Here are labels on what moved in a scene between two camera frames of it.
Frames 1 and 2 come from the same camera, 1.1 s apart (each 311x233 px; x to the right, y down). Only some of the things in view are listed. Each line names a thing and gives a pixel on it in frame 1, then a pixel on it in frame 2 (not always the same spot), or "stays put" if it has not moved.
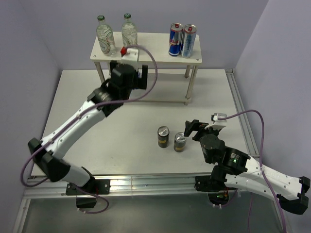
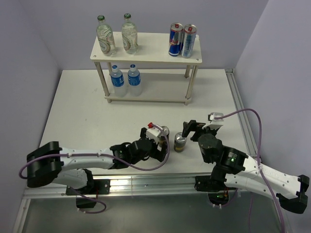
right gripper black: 195,125 stays put
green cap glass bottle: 105,35 stays put
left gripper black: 144,76 -> 159,155
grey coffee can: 180,141 stays put
